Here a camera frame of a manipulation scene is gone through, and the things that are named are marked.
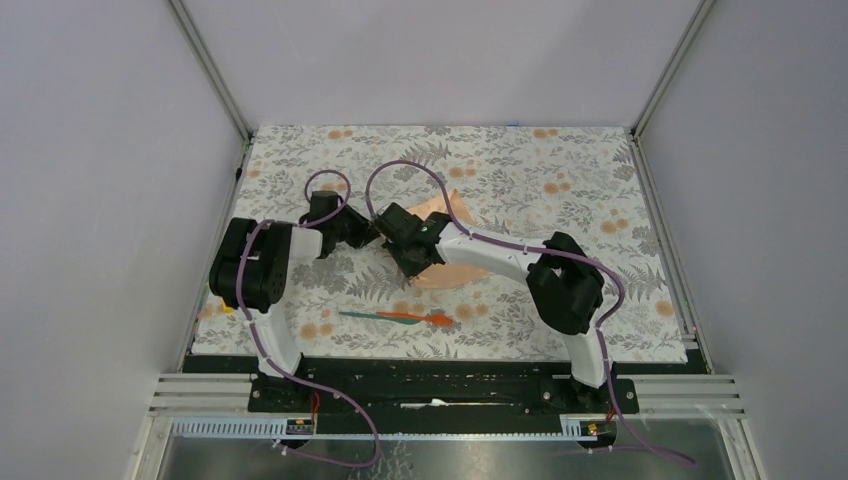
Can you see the orange plastic fork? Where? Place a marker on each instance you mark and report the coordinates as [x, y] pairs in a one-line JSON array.
[[438, 319]]

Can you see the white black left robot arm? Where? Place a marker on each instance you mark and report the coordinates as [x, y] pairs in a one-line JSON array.
[[251, 267]]

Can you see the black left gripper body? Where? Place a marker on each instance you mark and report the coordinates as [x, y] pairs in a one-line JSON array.
[[347, 226]]

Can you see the left aluminium frame post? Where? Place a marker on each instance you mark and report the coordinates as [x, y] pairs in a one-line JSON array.
[[194, 38]]

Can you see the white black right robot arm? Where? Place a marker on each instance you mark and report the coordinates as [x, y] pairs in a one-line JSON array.
[[565, 289]]

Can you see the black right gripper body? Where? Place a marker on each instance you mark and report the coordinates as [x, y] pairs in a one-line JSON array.
[[409, 264]]

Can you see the teal plastic knife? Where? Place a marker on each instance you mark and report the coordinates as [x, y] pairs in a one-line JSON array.
[[374, 316]]

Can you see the aluminium frame post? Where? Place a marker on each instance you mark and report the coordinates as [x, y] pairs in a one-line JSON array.
[[194, 38], [669, 71]]

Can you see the floral patterned tablecloth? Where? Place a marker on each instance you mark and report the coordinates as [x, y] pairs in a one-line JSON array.
[[517, 181]]

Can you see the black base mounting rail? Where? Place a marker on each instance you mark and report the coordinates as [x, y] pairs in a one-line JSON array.
[[347, 396]]

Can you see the right aluminium frame post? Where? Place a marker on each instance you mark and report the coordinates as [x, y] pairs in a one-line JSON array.
[[669, 71]]

